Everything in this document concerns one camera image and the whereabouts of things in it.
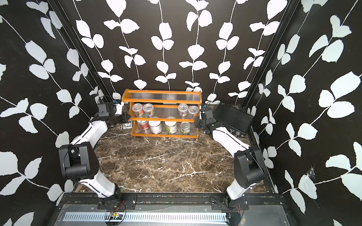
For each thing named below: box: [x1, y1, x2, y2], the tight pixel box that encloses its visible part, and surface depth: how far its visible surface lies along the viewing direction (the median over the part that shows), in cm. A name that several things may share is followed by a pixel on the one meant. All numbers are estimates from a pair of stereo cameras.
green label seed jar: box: [164, 121, 178, 135], surface depth 97 cm
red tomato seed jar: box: [136, 120, 151, 132], surface depth 100 cm
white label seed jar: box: [148, 120, 163, 135], surface depth 97 cm
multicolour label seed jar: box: [180, 121, 191, 135], surface depth 100 cm
